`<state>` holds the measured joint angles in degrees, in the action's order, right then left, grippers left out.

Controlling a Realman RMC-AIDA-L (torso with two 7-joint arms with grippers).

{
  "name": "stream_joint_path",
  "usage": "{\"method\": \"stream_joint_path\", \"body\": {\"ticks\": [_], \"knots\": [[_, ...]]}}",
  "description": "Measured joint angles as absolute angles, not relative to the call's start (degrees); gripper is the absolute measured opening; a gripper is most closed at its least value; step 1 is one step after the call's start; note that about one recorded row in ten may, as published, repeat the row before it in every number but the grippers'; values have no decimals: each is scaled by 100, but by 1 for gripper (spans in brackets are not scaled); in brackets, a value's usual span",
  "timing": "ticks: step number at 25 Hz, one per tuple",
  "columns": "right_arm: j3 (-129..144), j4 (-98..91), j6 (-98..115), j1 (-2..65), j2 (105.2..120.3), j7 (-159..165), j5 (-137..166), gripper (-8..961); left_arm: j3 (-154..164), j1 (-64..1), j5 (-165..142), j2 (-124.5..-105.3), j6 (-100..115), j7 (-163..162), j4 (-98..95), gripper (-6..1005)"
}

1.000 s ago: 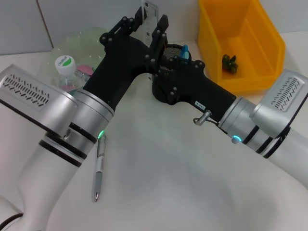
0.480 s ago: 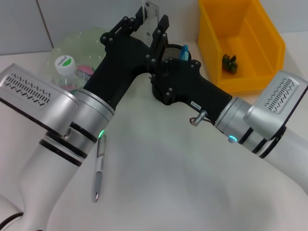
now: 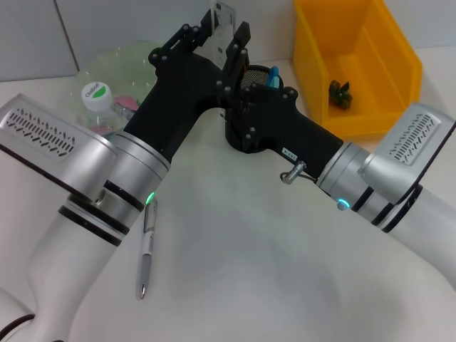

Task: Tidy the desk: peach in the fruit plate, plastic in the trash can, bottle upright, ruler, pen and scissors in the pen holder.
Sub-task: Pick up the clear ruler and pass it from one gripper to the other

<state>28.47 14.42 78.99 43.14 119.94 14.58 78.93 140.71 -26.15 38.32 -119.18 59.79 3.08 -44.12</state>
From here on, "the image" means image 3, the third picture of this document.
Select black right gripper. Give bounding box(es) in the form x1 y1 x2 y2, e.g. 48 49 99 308
224 82 343 179

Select silver ballpoint pen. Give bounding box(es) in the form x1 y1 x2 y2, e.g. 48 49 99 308
137 198 160 300

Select clear plastic ruler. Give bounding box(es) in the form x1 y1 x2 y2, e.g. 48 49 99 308
209 0 238 71

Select translucent green fruit plate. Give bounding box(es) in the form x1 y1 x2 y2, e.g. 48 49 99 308
69 41 161 111

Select right arm cable with plug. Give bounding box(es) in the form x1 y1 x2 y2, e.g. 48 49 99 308
279 160 318 185

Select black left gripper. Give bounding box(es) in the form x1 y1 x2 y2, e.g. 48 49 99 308
124 9 252 165

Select clear plastic water bottle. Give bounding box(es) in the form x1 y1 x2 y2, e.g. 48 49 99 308
81 81 130 138

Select black mesh pen holder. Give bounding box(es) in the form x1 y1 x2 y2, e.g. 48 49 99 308
223 64 286 155

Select yellow plastic bin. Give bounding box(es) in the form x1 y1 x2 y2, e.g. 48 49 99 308
293 0 424 140

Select blue scissors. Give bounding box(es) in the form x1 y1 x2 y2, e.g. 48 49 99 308
266 66 283 90

